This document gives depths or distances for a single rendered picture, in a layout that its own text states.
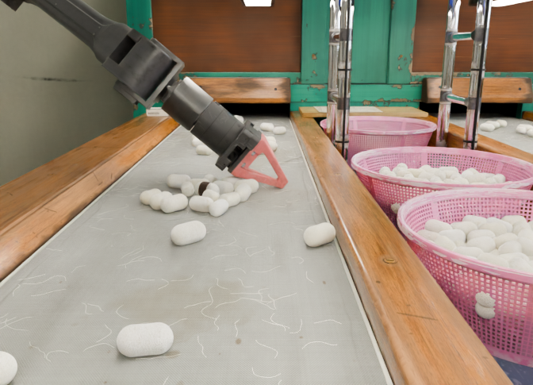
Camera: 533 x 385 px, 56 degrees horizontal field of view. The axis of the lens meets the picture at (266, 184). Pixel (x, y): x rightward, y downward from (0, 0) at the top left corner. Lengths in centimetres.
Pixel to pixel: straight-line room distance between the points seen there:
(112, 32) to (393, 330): 56
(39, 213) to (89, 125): 178
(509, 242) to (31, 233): 48
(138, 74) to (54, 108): 172
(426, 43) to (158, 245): 118
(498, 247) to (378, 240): 15
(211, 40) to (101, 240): 102
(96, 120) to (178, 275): 193
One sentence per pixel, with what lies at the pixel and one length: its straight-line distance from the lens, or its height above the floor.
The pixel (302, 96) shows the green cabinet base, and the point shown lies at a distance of 149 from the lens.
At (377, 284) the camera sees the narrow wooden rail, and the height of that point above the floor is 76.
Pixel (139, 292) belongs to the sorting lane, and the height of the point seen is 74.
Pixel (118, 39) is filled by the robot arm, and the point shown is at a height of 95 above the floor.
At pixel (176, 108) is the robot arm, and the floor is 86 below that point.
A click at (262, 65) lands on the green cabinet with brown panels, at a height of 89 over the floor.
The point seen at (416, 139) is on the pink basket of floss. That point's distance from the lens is 114.
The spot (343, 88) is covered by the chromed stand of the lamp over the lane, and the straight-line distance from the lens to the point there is 93.
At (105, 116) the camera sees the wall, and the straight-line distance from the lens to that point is 235.
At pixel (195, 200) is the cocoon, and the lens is 62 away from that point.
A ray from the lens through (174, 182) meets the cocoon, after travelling 73.
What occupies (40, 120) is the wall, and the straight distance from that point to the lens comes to 242.
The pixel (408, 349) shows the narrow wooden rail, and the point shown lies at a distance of 32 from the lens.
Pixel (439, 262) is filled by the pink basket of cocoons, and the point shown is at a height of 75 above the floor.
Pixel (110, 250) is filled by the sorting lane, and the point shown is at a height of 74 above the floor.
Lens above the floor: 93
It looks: 15 degrees down
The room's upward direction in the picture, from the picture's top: straight up
